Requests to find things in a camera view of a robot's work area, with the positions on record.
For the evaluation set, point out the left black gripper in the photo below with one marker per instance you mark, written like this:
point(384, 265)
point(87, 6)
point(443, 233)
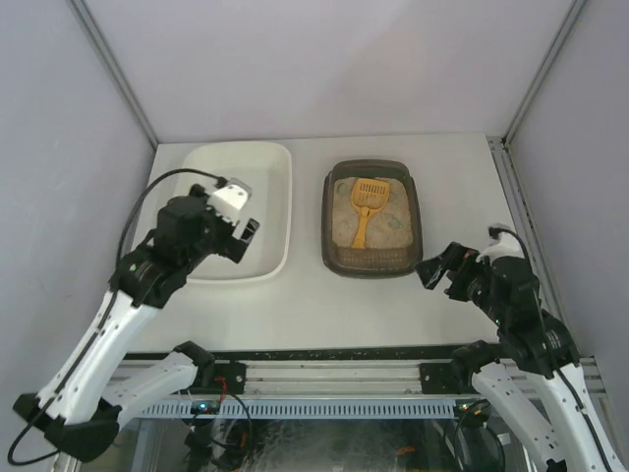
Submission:
point(236, 241)

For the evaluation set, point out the aluminium frame rail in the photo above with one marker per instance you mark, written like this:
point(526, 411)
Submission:
point(337, 378)

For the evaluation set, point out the dark grey litter box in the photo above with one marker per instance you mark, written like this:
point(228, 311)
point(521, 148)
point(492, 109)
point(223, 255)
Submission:
point(394, 239)

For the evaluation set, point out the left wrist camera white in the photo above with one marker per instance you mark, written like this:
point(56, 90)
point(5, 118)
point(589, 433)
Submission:
point(230, 200)

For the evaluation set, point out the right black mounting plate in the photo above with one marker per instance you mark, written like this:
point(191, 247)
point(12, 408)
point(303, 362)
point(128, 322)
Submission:
point(438, 378)

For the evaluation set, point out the black mounting plate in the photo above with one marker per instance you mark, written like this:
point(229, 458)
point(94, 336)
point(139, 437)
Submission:
point(438, 378)
point(230, 376)

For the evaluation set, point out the white plastic tray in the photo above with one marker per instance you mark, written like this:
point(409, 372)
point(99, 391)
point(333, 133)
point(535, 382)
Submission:
point(259, 188)

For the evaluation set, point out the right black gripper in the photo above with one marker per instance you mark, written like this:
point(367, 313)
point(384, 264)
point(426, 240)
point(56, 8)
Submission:
point(453, 274)

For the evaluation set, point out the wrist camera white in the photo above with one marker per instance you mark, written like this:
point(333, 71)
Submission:
point(504, 242)
point(230, 200)

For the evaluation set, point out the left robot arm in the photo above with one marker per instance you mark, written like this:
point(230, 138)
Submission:
point(79, 412)

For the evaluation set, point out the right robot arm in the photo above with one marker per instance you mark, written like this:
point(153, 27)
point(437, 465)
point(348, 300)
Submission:
point(567, 433)

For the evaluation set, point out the yellow litter scoop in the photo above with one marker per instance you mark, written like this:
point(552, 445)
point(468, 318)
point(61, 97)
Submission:
point(368, 198)

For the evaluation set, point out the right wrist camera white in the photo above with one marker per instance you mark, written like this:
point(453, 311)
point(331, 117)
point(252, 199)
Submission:
point(504, 242)

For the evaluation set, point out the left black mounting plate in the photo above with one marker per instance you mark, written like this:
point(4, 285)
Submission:
point(230, 376)

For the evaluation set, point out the grey slotted cable duct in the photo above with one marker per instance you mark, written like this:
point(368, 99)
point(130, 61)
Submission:
point(302, 409)

